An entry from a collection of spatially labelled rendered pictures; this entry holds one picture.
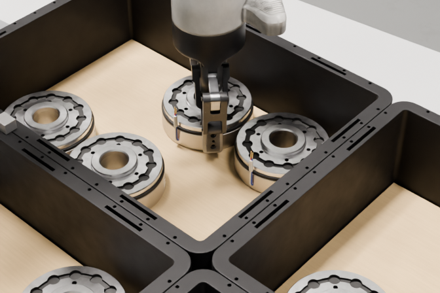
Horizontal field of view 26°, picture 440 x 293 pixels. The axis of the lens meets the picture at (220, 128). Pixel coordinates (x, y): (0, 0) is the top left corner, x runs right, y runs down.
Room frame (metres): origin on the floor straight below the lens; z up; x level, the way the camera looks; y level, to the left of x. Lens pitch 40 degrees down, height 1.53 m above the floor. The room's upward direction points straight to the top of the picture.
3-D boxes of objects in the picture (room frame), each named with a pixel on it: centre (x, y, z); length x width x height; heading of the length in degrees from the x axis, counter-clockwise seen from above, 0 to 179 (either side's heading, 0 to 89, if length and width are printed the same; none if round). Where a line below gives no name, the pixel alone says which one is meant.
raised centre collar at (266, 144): (0.77, -0.07, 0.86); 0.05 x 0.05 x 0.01
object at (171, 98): (0.84, 0.01, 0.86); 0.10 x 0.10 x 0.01
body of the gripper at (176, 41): (0.81, 0.01, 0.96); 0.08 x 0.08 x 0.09
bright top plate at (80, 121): (0.81, 0.19, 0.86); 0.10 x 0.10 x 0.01
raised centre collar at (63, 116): (0.81, 0.19, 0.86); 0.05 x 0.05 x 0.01
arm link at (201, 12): (0.81, -0.01, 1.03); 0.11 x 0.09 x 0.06; 96
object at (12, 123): (0.71, 0.21, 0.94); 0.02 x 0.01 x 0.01; 48
